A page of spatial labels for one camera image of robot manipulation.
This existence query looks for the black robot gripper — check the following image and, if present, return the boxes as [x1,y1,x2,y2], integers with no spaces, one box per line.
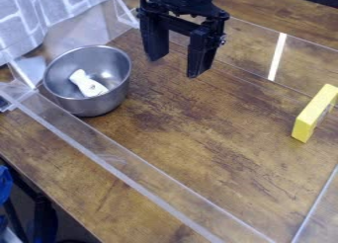
[139,0,230,78]

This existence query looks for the yellow butter block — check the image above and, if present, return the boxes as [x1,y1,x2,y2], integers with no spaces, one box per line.
[291,84,338,143]

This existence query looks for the stainless steel bowl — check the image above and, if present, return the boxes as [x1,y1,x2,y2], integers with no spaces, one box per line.
[43,45,132,117]

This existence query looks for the white object in bowl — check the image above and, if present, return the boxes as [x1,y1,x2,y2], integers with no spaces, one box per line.
[68,69,108,98]

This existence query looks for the clear acrylic barrier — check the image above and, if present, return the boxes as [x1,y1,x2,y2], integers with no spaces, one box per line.
[0,0,338,243]

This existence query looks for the grey brick pattern cloth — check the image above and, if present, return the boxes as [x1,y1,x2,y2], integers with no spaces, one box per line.
[0,0,107,66]

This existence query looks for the blue object at edge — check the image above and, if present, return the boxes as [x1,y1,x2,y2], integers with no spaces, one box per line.
[0,166,13,235]

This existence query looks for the black table leg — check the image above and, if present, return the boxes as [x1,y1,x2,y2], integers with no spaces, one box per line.
[3,167,57,243]

